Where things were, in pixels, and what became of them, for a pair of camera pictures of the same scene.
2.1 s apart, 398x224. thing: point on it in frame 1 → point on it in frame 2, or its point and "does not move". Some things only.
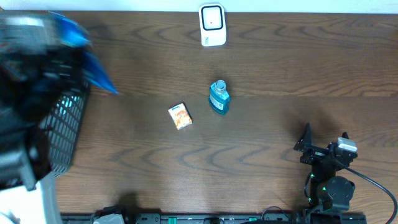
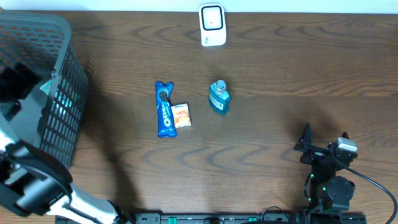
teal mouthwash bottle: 219,98 does not move
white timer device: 212,24 does not move
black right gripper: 316,152 does not move
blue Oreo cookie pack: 71,33 → 166,122
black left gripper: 71,59 → 23,77
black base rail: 213,218 does not move
